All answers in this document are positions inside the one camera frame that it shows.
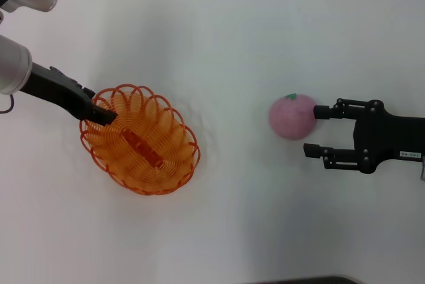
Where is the orange plastic woven basket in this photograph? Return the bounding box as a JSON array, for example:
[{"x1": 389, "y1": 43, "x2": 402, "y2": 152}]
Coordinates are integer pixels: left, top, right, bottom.
[{"x1": 78, "y1": 83, "x2": 201, "y2": 197}]

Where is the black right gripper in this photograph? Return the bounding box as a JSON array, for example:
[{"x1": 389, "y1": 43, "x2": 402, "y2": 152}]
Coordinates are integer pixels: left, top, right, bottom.
[{"x1": 302, "y1": 98, "x2": 425, "y2": 175}]

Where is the pink plush peach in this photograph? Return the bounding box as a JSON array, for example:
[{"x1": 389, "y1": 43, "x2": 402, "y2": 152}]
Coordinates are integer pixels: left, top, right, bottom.
[{"x1": 268, "y1": 93, "x2": 319, "y2": 141}]

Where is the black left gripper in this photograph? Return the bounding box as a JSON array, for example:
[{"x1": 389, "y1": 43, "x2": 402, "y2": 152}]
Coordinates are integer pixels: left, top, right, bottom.
[{"x1": 19, "y1": 62, "x2": 119, "y2": 127}]

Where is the thin dark cable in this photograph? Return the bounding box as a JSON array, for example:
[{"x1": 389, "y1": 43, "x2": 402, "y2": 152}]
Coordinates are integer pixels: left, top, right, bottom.
[{"x1": 0, "y1": 94, "x2": 15, "y2": 114}]

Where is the dark curved robot base edge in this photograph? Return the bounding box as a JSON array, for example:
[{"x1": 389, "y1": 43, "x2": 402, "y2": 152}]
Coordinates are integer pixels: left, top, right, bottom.
[{"x1": 257, "y1": 275, "x2": 361, "y2": 284}]

